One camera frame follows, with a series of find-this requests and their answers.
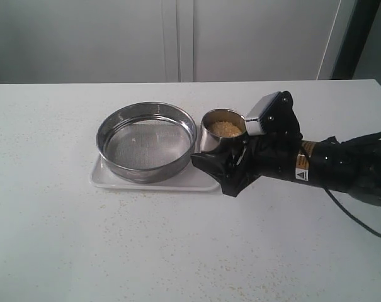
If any yellow and white grain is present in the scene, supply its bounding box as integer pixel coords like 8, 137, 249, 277
208, 121, 242, 138

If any white cabinet with doors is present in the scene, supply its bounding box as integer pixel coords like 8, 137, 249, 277
0, 1, 356, 84

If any white rectangular plastic tray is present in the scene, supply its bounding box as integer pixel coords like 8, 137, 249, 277
89, 126, 225, 191

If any dark vertical post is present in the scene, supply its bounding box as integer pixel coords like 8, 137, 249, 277
331, 1, 381, 83

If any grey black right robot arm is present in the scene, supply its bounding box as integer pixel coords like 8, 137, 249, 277
238, 91, 381, 207

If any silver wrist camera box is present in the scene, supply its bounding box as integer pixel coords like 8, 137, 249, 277
244, 91, 280, 136

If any round steel mesh sieve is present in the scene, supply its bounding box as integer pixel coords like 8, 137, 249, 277
96, 102, 198, 184

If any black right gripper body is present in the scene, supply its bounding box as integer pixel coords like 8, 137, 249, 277
227, 132, 303, 197

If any stainless steel cup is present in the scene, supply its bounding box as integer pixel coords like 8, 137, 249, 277
200, 108, 247, 153

